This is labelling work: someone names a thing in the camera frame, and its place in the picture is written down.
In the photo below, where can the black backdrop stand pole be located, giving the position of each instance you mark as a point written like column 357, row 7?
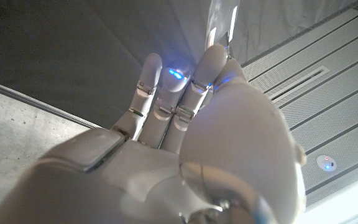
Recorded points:
column 42, row 104

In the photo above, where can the linear ceiling vent slot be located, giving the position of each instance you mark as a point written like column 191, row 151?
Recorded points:
column 300, row 83

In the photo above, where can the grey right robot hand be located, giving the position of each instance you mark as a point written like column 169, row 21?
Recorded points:
column 166, row 174

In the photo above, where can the round ceiling sensor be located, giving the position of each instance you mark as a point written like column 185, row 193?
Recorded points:
column 326, row 163

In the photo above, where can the bright ceiling light strip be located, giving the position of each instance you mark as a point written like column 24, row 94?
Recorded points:
column 343, row 202

